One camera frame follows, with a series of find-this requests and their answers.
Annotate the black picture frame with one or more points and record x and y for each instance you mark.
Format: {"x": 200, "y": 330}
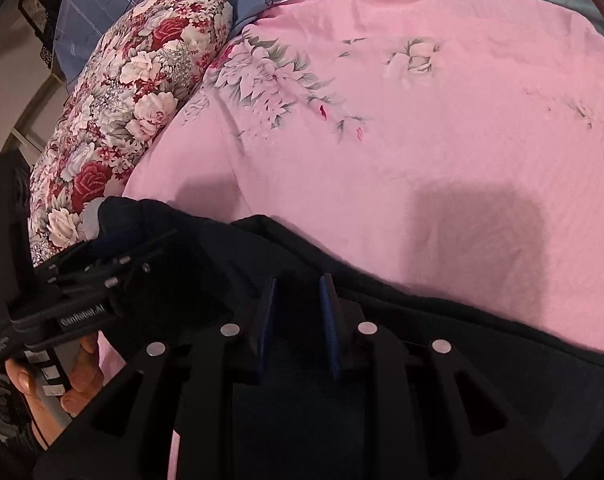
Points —
{"x": 32, "y": 7}

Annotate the dark navy pants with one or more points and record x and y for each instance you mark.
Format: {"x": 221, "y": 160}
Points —
{"x": 481, "y": 345}

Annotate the red floral quilt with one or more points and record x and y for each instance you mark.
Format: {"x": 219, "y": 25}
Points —
{"x": 132, "y": 85}

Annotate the pink floral bed sheet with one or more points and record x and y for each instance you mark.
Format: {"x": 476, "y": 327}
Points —
{"x": 431, "y": 135}

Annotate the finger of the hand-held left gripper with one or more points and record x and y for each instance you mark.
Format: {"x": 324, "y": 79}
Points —
{"x": 132, "y": 247}
{"x": 109, "y": 281}

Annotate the person's left hand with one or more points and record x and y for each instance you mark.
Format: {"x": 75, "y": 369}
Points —
{"x": 89, "y": 370}

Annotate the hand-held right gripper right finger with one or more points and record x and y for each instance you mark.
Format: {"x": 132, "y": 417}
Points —
{"x": 328, "y": 322}

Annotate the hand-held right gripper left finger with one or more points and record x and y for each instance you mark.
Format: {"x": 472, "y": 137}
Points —
{"x": 266, "y": 322}

